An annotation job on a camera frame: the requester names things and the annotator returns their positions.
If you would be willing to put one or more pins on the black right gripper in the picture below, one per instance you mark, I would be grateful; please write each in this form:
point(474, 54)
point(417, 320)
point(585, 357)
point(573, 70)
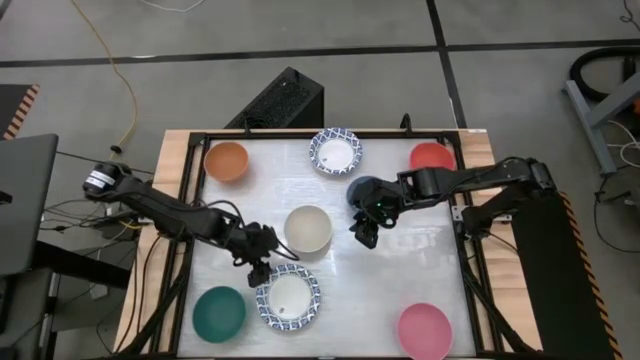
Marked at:
point(378, 201)

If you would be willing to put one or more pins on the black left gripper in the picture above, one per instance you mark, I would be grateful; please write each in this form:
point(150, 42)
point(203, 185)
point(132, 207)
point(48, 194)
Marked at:
point(255, 242)

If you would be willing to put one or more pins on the blue patterned paper bowl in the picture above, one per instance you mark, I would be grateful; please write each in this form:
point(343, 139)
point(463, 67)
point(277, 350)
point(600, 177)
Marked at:
point(290, 298)
point(335, 152)

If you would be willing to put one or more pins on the teal bowl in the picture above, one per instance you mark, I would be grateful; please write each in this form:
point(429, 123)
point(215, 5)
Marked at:
point(219, 315)

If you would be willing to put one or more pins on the beige bowl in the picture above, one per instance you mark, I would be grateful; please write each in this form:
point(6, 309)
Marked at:
point(308, 228)

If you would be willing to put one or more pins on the red bowl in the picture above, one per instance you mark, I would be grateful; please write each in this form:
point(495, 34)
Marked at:
point(431, 156)

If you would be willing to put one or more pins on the pink bowl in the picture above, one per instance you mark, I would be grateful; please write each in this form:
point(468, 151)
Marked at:
point(425, 332)

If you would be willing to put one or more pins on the orange bowl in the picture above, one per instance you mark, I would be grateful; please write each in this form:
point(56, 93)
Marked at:
point(226, 161)

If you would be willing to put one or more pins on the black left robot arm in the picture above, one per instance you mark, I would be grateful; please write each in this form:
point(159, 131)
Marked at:
point(165, 212)

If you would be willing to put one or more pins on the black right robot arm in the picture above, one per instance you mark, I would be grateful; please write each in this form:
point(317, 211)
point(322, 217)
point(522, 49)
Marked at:
point(480, 175)

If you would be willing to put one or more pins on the black computer tower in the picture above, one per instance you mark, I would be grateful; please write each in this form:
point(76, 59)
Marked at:
point(280, 102)

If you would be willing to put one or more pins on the large hazard striped black mat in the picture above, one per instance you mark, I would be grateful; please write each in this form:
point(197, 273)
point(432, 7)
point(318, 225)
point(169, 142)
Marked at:
point(550, 280)

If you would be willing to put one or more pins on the dark grey monitor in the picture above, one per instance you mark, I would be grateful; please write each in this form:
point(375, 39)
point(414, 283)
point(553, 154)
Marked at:
point(25, 200)

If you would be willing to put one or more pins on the grey metal stand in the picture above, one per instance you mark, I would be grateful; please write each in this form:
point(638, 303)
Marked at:
point(590, 120)

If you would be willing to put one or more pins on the small hazard striped black mat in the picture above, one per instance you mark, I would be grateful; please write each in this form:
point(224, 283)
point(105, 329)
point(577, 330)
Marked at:
point(15, 107)

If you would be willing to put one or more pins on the black aluminium table frame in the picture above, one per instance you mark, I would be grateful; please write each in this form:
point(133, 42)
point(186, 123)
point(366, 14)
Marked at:
point(280, 134)

